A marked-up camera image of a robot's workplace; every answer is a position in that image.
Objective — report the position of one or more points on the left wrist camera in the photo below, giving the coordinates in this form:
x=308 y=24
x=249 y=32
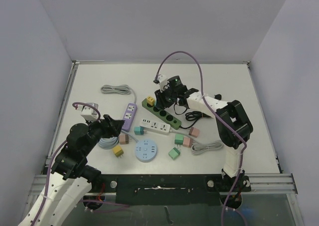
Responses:
x=89 y=114

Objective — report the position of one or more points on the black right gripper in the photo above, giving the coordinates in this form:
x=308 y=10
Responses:
x=164 y=98

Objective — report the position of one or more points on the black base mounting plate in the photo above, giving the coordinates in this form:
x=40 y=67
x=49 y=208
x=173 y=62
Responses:
x=169 y=190

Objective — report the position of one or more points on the pink charger near strip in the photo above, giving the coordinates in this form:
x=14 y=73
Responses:
x=194 y=132

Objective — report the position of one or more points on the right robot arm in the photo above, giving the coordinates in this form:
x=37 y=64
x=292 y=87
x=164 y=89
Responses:
x=233 y=125

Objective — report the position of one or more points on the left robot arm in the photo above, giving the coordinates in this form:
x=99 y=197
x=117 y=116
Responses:
x=69 y=177

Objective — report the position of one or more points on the purple power strip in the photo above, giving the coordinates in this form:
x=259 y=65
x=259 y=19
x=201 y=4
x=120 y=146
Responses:
x=129 y=116

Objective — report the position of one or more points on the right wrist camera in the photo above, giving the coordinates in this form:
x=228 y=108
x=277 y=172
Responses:
x=162 y=82

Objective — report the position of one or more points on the white USB power strip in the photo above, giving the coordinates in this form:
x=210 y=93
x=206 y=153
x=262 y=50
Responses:
x=155 y=126

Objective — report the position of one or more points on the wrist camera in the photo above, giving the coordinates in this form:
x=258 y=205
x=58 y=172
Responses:
x=89 y=114
x=162 y=82

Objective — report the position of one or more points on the pink charger beside green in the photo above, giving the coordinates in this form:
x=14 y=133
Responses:
x=187 y=142

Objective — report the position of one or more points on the yellow USB charger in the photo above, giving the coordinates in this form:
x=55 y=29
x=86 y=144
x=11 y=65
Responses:
x=151 y=101

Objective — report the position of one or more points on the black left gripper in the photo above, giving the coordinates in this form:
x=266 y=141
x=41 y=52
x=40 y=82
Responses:
x=111 y=127

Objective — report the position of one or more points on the round blue power socket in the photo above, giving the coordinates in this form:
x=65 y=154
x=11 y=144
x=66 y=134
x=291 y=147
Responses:
x=146 y=150

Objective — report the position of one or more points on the light green charger upright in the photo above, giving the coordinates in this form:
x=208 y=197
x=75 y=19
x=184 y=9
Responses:
x=178 y=140

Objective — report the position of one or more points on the green power strip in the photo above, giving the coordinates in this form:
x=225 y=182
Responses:
x=162 y=115

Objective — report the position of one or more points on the pink charger by coil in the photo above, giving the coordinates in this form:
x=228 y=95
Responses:
x=124 y=139

